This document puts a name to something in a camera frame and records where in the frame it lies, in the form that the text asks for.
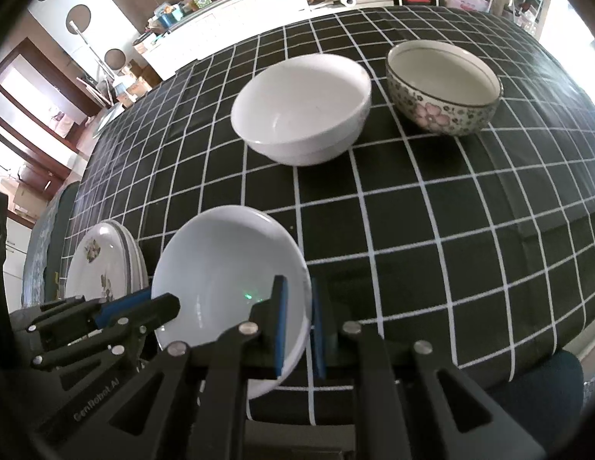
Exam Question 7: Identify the small floral plate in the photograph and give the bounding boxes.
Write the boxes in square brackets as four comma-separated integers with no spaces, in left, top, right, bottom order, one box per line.
[65,220,131,301]

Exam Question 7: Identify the light blue white bowl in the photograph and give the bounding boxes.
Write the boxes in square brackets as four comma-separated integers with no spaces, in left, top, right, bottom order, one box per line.
[151,205,312,399]

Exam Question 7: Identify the grey patterned chair back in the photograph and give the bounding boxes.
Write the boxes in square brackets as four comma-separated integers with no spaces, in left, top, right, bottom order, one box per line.
[21,182,79,307]

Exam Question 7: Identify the black white checkered tablecloth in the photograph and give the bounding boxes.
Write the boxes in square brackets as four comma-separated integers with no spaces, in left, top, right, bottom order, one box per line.
[59,5,595,425]

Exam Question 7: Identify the plain white bowl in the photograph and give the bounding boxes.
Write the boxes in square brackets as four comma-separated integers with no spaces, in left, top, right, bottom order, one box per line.
[230,54,371,166]

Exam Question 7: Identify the dark wooden door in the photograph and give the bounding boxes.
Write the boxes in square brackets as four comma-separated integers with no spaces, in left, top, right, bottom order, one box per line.
[0,38,102,199]

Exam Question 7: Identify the floral patterned bowl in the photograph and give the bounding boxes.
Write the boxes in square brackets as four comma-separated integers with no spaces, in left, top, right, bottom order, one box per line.
[386,39,503,137]

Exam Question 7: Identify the white TV cabinet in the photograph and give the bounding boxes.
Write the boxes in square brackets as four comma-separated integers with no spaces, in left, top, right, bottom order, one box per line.
[140,0,394,80]

